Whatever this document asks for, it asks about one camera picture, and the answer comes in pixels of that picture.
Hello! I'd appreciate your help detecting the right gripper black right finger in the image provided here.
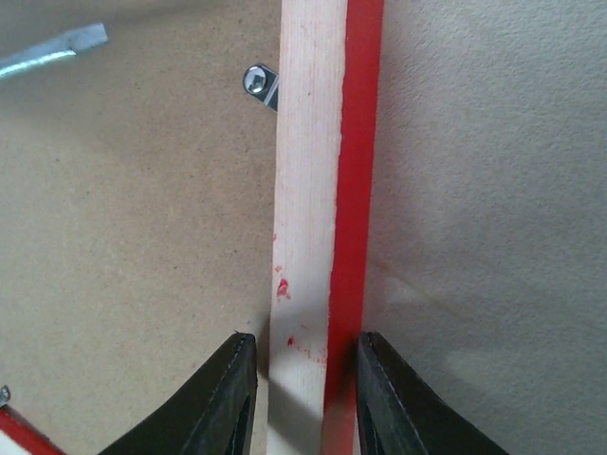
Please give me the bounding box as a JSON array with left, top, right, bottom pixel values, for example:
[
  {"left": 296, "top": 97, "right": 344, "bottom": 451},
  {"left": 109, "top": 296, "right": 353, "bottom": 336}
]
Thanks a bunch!
[{"left": 357, "top": 332, "right": 506, "bottom": 455}]

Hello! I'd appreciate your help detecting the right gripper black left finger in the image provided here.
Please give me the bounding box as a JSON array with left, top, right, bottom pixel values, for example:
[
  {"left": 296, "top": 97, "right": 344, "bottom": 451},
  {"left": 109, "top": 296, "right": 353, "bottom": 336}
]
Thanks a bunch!
[{"left": 102, "top": 333, "right": 257, "bottom": 455}]

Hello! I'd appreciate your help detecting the red wooden picture frame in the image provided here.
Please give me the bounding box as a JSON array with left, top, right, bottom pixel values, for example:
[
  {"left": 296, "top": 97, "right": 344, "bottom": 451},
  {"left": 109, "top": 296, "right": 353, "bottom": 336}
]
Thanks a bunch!
[{"left": 0, "top": 0, "right": 386, "bottom": 455}]

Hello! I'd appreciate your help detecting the yellow handled screwdriver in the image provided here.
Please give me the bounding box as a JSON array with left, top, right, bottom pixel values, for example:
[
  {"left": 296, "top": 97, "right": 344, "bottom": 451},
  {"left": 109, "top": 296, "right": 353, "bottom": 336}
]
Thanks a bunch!
[{"left": 1, "top": 23, "right": 108, "bottom": 79}]

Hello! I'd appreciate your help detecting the metal retaining clip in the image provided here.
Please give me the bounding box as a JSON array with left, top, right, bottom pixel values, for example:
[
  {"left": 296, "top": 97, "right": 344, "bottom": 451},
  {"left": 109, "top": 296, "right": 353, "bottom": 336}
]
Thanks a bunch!
[{"left": 243, "top": 64, "right": 279, "bottom": 112}]

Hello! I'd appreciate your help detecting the brown frame backing board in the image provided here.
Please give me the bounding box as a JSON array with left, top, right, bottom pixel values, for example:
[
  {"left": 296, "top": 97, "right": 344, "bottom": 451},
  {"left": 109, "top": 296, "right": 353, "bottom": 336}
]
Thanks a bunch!
[{"left": 1, "top": 1, "right": 281, "bottom": 454}]

